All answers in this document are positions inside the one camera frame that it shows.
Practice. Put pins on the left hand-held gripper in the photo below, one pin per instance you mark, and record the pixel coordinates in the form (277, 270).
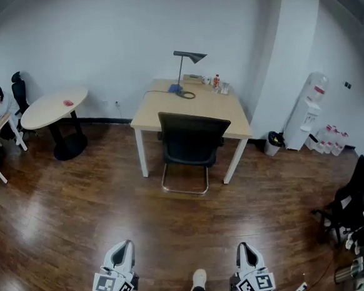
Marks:
(113, 286)

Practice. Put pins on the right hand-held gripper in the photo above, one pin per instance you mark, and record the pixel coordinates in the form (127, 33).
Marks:
(255, 285)

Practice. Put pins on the black chair with chrome frame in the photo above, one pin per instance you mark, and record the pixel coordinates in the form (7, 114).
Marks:
(191, 138)

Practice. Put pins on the person's right white shoe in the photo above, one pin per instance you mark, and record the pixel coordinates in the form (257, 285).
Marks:
(199, 278)

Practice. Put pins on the silver metal canister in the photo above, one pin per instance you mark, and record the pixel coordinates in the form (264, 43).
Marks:
(347, 273)

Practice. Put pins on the grey bin with black bag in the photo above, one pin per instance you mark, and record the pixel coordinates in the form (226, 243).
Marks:
(271, 148)

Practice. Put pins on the group of red-capped water bottles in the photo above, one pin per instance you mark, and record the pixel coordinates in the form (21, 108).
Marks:
(332, 145)

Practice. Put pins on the white water dispenser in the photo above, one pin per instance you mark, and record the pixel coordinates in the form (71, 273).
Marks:
(299, 126)

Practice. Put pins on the square wooden white-legged table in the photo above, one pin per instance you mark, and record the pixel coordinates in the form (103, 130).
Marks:
(198, 109)

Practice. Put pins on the small red item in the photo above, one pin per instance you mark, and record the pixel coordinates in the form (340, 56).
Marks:
(68, 103)

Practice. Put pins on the round wooden black-base table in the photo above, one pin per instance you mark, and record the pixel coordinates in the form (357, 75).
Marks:
(50, 108)

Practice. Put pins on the blue cloth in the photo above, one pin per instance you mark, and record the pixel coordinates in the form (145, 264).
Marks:
(175, 88)

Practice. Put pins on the red label drink bottle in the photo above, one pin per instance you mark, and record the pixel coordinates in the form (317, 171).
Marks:
(216, 82)

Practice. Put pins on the white mug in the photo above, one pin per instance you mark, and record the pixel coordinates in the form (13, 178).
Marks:
(206, 80)

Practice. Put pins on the clear water jug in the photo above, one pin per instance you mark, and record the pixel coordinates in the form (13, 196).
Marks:
(317, 87)

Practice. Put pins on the wooden tissue box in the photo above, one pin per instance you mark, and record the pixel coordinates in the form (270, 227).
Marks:
(192, 79)

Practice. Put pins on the black desk lamp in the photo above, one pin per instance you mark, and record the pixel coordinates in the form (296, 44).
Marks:
(195, 56)

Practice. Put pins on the dark wall switch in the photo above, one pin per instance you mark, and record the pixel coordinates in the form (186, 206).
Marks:
(348, 85)

